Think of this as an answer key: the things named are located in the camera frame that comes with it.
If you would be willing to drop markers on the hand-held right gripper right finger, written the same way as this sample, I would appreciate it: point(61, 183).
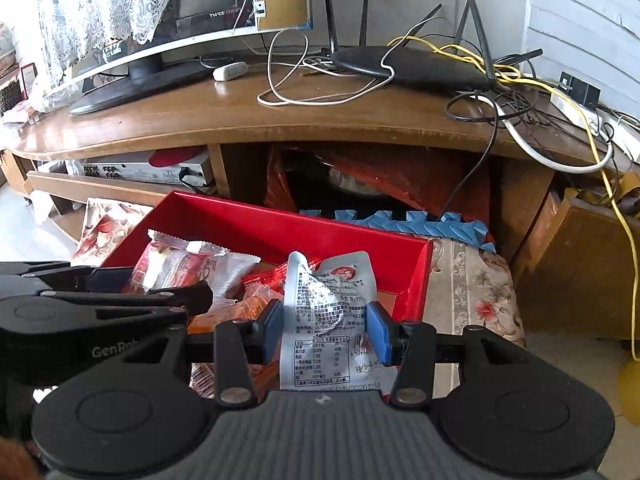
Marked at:
point(381, 332)

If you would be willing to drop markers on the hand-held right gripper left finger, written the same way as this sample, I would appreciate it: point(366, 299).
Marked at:
point(272, 332)

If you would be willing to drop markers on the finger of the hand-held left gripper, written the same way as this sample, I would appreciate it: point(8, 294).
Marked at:
point(190, 296)
point(112, 279)

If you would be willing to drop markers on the clear packet of red snacks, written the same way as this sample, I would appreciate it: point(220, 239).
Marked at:
point(225, 270)

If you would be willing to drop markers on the silver printed snack packet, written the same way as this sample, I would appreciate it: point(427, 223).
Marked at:
point(325, 300)

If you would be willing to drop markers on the red cardboard box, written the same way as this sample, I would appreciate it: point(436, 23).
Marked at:
point(280, 220)

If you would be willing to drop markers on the red floral printed bag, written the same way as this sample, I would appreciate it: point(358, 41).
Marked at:
point(107, 232)

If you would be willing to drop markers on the red striped snack packet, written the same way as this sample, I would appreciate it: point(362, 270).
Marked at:
point(270, 276)

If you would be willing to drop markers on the floral cushion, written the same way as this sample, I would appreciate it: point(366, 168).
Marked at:
point(475, 290)

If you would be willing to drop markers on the silver receiver unit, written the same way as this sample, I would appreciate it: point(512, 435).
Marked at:
point(140, 172)

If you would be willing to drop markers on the blue foam mat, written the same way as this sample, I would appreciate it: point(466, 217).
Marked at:
point(430, 230)

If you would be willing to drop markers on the red flat object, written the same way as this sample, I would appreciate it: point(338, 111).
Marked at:
point(175, 157)

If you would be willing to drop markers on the red plastic bag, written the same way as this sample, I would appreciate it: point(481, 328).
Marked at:
point(430, 180)

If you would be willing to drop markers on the wooden television cabinet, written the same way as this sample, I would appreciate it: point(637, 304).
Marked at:
point(280, 122)

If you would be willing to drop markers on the wooden side cabinet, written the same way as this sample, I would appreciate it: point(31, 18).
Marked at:
point(575, 270)

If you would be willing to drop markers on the red framed plaque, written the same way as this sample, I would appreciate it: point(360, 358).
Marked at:
point(29, 82)

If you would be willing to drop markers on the white adapter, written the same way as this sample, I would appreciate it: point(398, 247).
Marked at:
point(231, 71)

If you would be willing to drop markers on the black router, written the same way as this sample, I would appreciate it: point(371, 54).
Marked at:
point(430, 70)

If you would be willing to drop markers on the white lace cloth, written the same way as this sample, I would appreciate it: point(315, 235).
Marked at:
point(100, 5)

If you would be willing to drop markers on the white power strip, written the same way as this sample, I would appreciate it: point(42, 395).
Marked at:
point(620, 130)

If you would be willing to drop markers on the black plug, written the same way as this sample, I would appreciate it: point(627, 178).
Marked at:
point(580, 89)

